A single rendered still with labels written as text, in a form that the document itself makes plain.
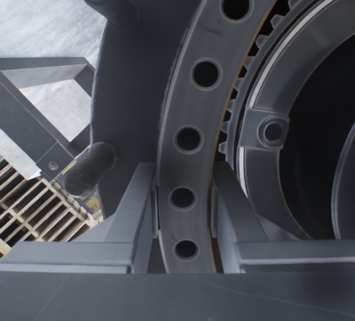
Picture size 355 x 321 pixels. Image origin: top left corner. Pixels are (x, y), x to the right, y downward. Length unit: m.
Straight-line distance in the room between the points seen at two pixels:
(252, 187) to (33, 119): 1.24
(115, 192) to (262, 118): 0.13
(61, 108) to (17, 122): 1.35
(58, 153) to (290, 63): 1.24
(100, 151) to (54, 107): 2.58
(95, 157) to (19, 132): 1.29
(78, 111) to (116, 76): 2.55
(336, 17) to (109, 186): 0.21
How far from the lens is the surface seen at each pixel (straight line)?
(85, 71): 2.39
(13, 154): 2.79
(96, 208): 3.33
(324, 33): 0.23
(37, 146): 1.41
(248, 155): 0.22
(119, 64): 0.18
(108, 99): 0.18
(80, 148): 1.39
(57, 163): 1.39
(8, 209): 3.60
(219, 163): 0.15
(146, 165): 0.15
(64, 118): 2.73
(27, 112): 1.39
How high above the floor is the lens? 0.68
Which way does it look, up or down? 11 degrees up
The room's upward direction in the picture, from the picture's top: 138 degrees clockwise
